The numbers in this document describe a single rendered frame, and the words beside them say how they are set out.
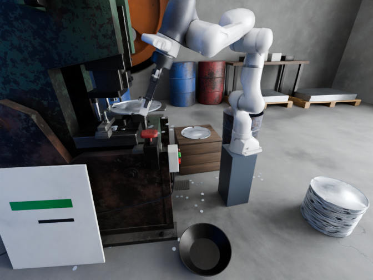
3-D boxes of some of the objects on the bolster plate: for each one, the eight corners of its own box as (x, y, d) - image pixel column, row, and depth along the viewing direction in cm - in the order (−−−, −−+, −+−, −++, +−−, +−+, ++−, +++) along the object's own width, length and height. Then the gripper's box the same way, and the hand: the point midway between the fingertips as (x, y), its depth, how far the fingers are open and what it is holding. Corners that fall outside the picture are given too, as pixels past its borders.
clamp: (118, 125, 96) (114, 106, 91) (109, 138, 81) (104, 117, 76) (107, 125, 95) (102, 107, 90) (95, 139, 80) (89, 118, 75)
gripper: (174, 60, 55) (149, 124, 64) (173, 59, 67) (152, 113, 76) (151, 49, 53) (130, 116, 62) (155, 50, 65) (136, 106, 74)
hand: (145, 106), depth 68 cm, fingers closed
